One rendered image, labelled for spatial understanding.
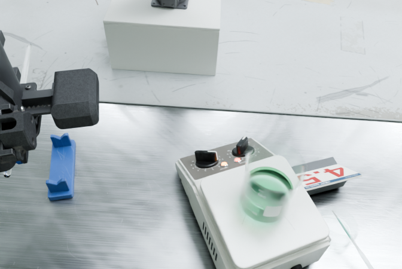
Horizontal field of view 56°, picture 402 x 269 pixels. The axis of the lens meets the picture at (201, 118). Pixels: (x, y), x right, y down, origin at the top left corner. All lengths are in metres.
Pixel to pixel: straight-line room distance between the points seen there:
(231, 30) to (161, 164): 0.37
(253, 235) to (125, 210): 0.20
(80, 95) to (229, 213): 0.22
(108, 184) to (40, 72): 0.29
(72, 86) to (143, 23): 0.33
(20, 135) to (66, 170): 0.30
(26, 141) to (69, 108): 0.06
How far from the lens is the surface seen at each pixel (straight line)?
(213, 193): 0.47
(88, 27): 0.86
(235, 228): 0.45
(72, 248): 0.55
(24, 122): 0.31
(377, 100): 0.77
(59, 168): 0.61
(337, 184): 0.60
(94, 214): 0.57
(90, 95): 0.35
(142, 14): 0.69
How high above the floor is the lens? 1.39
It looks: 49 degrees down
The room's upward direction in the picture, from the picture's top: 3 degrees clockwise
